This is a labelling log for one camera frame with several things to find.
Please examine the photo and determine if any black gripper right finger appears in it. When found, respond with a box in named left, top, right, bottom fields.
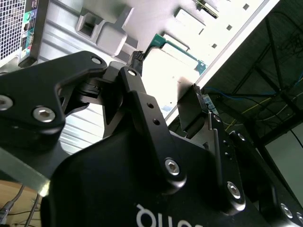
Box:
left=177, top=83, right=275, bottom=216

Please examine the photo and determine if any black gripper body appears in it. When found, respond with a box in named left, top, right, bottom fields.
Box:
left=41, top=129, right=303, bottom=227

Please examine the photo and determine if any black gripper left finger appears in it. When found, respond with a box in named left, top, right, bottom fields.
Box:
left=0, top=50, right=188, bottom=196

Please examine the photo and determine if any silver CPU with green edge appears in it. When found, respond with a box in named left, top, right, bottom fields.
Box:
left=141, top=33, right=209, bottom=112

